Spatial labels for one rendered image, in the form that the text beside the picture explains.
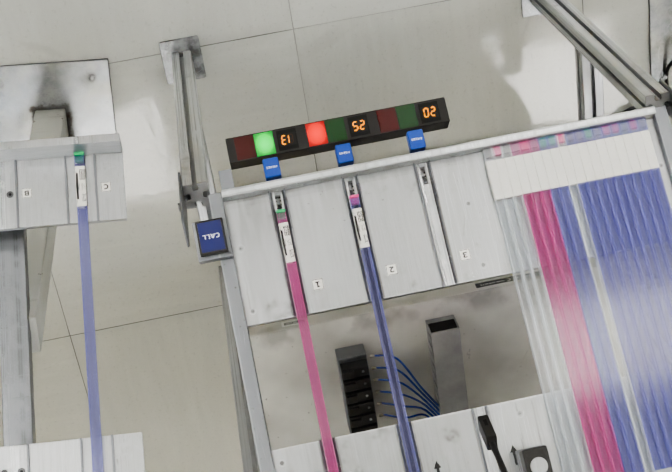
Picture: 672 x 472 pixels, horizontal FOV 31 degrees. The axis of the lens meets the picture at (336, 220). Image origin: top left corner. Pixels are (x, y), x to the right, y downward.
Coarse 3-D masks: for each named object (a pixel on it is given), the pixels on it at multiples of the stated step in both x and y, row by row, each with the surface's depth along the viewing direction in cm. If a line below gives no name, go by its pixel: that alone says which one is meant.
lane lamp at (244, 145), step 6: (234, 138) 183; (240, 138) 183; (246, 138) 183; (252, 138) 183; (240, 144) 182; (246, 144) 182; (252, 144) 182; (240, 150) 182; (246, 150) 182; (252, 150) 182; (240, 156) 182; (246, 156) 182; (252, 156) 182
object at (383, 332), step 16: (352, 208) 178; (368, 256) 176; (368, 272) 175; (384, 320) 174; (384, 336) 173; (384, 352) 172; (400, 400) 171; (400, 416) 170; (400, 432) 170; (416, 464) 168
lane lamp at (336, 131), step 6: (330, 120) 184; (336, 120) 184; (342, 120) 184; (330, 126) 183; (336, 126) 183; (342, 126) 183; (330, 132) 183; (336, 132) 183; (342, 132) 183; (330, 138) 183; (336, 138) 183; (342, 138) 183
